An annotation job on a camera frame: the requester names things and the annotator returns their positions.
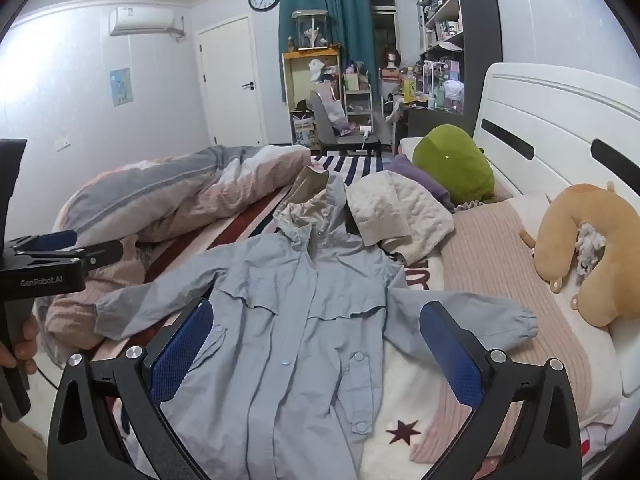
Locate yellow shelf unit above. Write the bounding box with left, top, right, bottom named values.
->
left=281, top=47, right=346, bottom=148

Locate mannequin head with wig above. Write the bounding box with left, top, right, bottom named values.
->
left=380, top=46, right=403, bottom=81

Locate green plush pillow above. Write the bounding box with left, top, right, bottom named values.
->
left=412, top=124, right=499, bottom=206

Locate white bed headboard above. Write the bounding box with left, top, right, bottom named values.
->
left=472, top=61, right=640, bottom=223

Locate pink grey striped duvet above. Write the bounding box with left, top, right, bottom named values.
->
left=37, top=144, right=313, bottom=367

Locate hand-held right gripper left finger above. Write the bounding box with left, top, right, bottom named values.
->
left=46, top=296, right=216, bottom=480

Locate tall dark shelf unit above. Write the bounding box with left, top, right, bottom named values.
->
left=415, top=0, right=497, bottom=131

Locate cream knit sweater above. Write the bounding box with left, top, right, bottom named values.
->
left=346, top=170, right=456, bottom=267

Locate pink knit blanket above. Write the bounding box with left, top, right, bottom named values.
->
left=410, top=197, right=594, bottom=463

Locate white air conditioner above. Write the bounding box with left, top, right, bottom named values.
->
left=108, top=6, right=187, bottom=39

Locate brown plush neck pillow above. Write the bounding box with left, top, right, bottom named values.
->
left=519, top=181, right=640, bottom=329

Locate white star print blanket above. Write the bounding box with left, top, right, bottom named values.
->
left=356, top=255, right=451, bottom=480

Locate white printed bag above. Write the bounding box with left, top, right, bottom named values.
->
left=292, top=114, right=316, bottom=147

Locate person's left hand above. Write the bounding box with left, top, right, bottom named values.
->
left=0, top=311, right=40, bottom=377

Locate white storage rack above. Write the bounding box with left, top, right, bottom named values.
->
left=342, top=67, right=374, bottom=127

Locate white door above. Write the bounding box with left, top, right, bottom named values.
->
left=196, top=16, right=269, bottom=149

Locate window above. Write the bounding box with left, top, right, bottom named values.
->
left=367, top=0, right=399, bottom=68

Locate blue wall poster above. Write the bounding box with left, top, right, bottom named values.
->
left=109, top=67, right=132, bottom=107

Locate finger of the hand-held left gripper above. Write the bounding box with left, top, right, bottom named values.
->
left=12, top=239, right=125, bottom=276
left=10, top=230, right=79, bottom=252

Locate teal curtain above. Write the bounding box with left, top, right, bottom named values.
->
left=278, top=0, right=374, bottom=106

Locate purple cloth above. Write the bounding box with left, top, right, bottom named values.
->
left=387, top=154, right=457, bottom=212

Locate grey chair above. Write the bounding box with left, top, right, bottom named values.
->
left=307, top=90, right=382, bottom=157

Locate dark desk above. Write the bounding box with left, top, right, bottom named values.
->
left=399, top=102, right=473, bottom=142

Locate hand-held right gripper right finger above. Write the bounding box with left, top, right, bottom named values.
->
left=419, top=301, right=584, bottom=480

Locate glass display case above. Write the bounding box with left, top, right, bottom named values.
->
left=291, top=10, right=331, bottom=52

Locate light blue hooded jacket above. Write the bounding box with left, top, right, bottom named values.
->
left=94, top=167, right=539, bottom=480

